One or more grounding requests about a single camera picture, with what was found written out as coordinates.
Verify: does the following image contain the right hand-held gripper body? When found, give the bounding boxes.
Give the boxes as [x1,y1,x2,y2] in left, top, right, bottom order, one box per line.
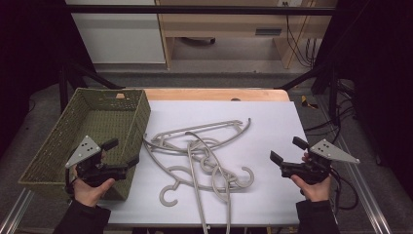
[280,138,360,185]

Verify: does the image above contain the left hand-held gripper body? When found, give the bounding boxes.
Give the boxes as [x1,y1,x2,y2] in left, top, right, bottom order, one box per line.
[64,135,130,188]

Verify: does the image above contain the green woven basket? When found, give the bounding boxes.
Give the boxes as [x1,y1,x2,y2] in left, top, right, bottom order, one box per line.
[18,87,152,202]

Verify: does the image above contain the person's right hand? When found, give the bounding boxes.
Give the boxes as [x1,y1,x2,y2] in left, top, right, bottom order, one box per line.
[290,152,333,203]

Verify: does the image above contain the person's left hand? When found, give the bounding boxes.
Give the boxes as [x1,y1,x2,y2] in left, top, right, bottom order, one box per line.
[71,164,116,208]

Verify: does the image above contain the white table sheet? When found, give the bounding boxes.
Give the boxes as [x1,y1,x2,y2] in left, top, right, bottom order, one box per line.
[96,99,313,227]

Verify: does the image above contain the yellow and black tool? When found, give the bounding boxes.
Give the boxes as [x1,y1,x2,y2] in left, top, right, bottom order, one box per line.
[300,95,319,110]

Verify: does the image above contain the white cabinet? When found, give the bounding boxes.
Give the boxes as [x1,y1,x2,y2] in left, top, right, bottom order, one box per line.
[64,0,167,65]

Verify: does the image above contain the light wooden desk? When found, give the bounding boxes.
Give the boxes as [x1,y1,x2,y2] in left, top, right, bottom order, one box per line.
[155,0,339,70]

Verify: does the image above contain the black cables on floor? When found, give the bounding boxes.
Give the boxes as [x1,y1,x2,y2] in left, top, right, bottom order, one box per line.
[303,77,358,144]

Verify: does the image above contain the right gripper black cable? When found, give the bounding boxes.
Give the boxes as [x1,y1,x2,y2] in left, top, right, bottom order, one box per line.
[330,168,360,211]

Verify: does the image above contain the aluminium rail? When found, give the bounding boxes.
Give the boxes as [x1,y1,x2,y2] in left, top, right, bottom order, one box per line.
[0,188,35,234]
[316,97,394,234]

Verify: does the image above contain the black frame strut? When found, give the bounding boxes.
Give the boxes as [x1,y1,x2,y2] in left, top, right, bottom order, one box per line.
[57,61,126,113]
[276,62,341,126]

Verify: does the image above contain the black cables behind desk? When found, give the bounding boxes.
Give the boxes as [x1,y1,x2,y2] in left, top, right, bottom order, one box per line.
[282,1,319,69]

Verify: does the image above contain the black horizontal frame bar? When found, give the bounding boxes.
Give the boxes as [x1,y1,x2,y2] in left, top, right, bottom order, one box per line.
[64,4,337,17]

